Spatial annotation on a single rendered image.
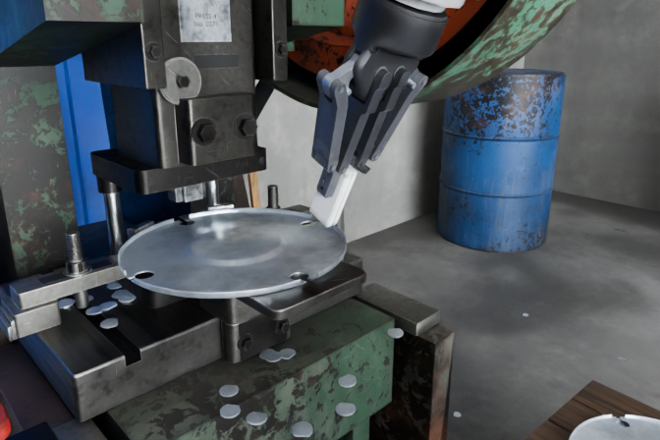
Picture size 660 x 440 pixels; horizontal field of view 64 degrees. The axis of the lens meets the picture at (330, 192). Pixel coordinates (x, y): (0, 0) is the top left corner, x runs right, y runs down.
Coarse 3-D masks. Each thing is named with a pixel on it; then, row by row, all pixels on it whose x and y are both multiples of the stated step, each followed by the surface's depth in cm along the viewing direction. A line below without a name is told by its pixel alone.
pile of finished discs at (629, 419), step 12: (588, 420) 98; (600, 420) 99; (612, 420) 99; (624, 420) 99; (636, 420) 99; (648, 420) 99; (576, 432) 96; (588, 432) 96; (600, 432) 96; (612, 432) 96; (624, 432) 96; (636, 432) 96; (648, 432) 96
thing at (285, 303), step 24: (312, 288) 59; (336, 288) 59; (216, 312) 67; (240, 312) 66; (264, 312) 55; (288, 312) 54; (240, 336) 66; (264, 336) 69; (288, 336) 73; (240, 360) 67
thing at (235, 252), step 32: (160, 224) 77; (192, 224) 78; (224, 224) 78; (256, 224) 78; (288, 224) 78; (320, 224) 78; (128, 256) 66; (160, 256) 66; (192, 256) 66; (224, 256) 65; (256, 256) 65; (288, 256) 66; (320, 256) 66; (160, 288) 57; (192, 288) 58; (224, 288) 58; (256, 288) 58; (288, 288) 58
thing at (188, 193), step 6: (192, 186) 75; (198, 186) 76; (204, 186) 77; (168, 192) 76; (174, 192) 75; (180, 192) 75; (186, 192) 75; (192, 192) 75; (198, 192) 76; (204, 192) 78; (174, 198) 75; (180, 198) 75; (186, 198) 75; (192, 198) 75; (198, 198) 76
